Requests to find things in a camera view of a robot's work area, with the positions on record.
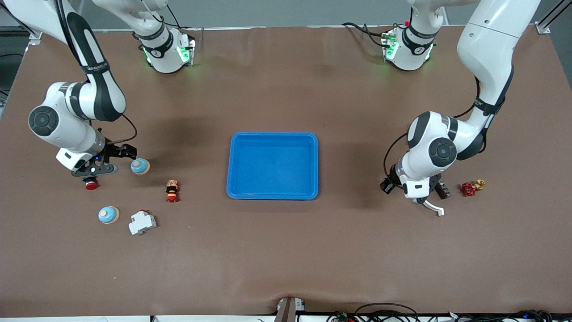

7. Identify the blue plastic tray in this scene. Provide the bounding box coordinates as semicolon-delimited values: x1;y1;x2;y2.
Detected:
226;131;319;200

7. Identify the red handwheel brass valve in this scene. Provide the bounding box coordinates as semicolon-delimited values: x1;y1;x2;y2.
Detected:
461;179;486;197

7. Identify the white circuit breaker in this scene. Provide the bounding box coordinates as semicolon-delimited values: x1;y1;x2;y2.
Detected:
128;209;157;236

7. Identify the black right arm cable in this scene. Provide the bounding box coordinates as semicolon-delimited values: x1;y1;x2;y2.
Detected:
54;0;138;146

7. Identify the white curved plastic bracket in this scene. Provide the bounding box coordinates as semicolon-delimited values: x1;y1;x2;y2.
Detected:
422;199;446;217

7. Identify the black looped cable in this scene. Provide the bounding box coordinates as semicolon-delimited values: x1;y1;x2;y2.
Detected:
355;303;418;322

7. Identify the aluminium frame post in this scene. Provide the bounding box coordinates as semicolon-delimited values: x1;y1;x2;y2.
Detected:
0;25;43;45
534;0;572;34

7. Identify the black right base cable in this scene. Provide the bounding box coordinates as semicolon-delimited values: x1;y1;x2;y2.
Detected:
152;0;197;32

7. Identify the black base cable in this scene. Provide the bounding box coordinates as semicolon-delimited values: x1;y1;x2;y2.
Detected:
152;0;197;32
342;21;391;47

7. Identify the grey metal clamp bracket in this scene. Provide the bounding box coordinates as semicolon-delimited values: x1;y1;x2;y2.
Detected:
274;297;305;322

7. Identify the coloured cable bundle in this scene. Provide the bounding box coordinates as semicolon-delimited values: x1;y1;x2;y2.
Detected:
447;309;572;322

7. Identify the black left base cable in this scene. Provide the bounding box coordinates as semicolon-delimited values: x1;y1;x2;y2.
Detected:
342;21;391;47

